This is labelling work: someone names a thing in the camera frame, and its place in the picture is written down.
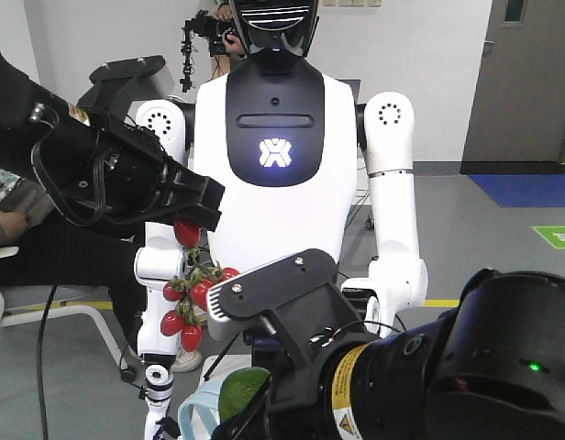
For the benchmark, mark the light blue plastic basket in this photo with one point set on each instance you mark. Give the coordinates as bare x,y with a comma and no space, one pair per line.
198,415

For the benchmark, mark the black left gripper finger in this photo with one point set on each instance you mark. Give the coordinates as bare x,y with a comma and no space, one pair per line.
183,194

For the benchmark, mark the red cherry tomato bunch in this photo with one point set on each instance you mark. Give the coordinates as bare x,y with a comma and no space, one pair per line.
191,289

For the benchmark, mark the white black humanoid robot torso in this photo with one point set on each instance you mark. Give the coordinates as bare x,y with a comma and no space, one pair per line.
281,137

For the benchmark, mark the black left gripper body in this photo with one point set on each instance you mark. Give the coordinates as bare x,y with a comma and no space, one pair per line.
92,165

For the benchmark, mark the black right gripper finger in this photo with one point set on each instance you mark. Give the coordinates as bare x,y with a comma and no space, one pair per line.
245,425

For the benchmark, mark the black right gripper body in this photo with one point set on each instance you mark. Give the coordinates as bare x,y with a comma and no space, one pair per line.
319,389

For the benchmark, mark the seated person in grey jacket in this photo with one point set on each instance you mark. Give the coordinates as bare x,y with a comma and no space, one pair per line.
52,250

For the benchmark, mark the green floor sign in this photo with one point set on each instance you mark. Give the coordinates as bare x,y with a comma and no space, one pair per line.
552,234

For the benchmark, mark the person holding camera rig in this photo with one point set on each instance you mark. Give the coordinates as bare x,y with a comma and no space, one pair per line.
213,22

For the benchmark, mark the green avocado front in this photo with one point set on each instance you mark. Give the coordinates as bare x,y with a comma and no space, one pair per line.
238,388

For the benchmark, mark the grey brown door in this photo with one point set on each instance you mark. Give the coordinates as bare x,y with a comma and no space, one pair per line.
517,123

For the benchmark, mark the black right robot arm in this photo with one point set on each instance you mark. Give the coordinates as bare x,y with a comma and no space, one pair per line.
492,368

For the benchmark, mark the blue floor mat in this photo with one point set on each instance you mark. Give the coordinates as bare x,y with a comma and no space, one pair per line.
523,190

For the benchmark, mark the white grey metal chair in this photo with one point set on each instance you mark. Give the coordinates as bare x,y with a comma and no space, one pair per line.
32,310

